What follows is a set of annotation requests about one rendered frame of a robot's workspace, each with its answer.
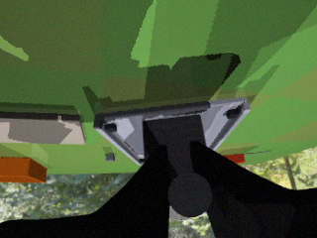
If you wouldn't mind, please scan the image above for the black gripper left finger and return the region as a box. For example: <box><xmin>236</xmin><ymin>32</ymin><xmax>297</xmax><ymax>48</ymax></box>
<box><xmin>0</xmin><ymin>144</ymin><xmax>170</xmax><ymax>238</ymax></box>

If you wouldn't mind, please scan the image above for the orange open-top tray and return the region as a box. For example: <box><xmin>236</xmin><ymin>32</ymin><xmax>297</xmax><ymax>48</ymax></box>
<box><xmin>0</xmin><ymin>156</ymin><xmax>48</xmax><ymax>183</ymax></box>

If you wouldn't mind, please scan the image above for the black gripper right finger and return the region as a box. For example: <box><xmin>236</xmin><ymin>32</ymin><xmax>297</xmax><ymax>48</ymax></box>
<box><xmin>190</xmin><ymin>142</ymin><xmax>317</xmax><ymax>238</ymax></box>

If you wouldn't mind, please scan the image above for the red-handled screwdriver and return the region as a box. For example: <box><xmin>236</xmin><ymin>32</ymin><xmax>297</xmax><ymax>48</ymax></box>
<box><xmin>223</xmin><ymin>152</ymin><xmax>265</xmax><ymax>164</ymax></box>

